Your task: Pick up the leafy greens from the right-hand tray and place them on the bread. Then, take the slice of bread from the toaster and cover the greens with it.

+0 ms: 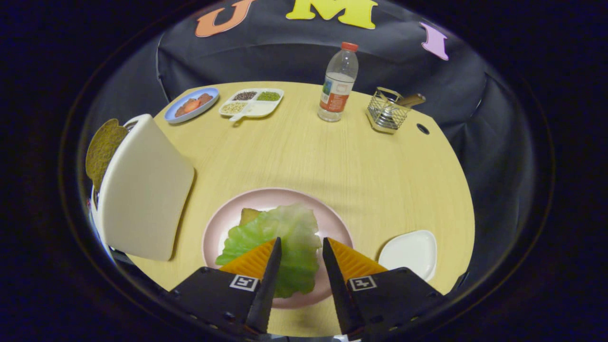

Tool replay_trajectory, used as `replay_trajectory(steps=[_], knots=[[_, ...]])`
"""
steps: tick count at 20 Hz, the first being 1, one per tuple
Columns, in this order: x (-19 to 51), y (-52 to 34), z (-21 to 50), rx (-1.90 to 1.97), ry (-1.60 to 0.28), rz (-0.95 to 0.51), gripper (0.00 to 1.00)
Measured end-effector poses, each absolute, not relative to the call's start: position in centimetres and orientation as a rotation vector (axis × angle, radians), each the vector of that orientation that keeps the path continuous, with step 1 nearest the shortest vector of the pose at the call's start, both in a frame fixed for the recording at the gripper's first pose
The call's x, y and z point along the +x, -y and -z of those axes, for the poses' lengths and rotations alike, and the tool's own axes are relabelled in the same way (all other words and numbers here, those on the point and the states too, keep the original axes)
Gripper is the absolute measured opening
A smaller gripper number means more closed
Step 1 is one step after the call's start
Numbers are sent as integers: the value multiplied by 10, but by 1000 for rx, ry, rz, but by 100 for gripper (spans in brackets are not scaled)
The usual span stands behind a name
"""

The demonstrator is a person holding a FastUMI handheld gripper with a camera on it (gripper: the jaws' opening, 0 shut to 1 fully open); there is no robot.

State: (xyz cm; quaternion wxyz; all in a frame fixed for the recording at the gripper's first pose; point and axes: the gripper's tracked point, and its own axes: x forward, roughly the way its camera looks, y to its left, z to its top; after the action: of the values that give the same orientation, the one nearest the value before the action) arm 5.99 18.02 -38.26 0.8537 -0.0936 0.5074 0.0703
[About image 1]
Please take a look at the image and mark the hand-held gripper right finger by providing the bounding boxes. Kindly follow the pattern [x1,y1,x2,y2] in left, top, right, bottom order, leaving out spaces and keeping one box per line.
[322,237,447,340]

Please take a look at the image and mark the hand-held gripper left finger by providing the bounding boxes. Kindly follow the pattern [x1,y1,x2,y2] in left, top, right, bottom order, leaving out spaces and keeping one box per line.
[166,237,283,335]

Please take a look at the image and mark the green lettuce leaf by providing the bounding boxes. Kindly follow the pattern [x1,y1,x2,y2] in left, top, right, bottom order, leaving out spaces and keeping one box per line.
[215,203,323,299]

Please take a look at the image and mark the toasted bread slice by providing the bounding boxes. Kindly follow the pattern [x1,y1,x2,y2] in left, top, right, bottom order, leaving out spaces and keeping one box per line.
[85,119,129,193]

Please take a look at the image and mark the white plate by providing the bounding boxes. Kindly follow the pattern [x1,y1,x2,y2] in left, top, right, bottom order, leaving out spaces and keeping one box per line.
[378,230,437,282]

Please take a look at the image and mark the pink plate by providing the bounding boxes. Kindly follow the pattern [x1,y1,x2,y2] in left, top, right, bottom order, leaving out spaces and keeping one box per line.
[202,188,354,309]

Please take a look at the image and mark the white toaster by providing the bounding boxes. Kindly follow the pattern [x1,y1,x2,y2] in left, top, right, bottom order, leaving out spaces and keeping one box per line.
[90,114,195,262]

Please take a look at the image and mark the white divided snack tray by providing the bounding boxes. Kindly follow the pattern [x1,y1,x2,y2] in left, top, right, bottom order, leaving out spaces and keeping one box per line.
[218,88,285,123]

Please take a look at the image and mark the blue plate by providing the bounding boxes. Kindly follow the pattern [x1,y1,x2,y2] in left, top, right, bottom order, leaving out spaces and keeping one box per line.
[164,87,220,124]

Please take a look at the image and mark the brown and orange food pieces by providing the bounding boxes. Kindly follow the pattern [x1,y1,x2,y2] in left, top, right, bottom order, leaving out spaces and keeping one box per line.
[175,93,213,117]

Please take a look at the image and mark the clear water bottle red cap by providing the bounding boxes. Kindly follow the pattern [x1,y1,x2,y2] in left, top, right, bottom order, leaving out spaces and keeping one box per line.
[317,42,360,123]

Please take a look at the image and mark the black backdrop cloth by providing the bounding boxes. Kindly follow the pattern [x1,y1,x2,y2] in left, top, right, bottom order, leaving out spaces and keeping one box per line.
[81,0,547,295]

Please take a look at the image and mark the metal wire basket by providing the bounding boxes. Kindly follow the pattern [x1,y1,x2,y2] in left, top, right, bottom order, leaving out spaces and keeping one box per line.
[366,87,413,134]

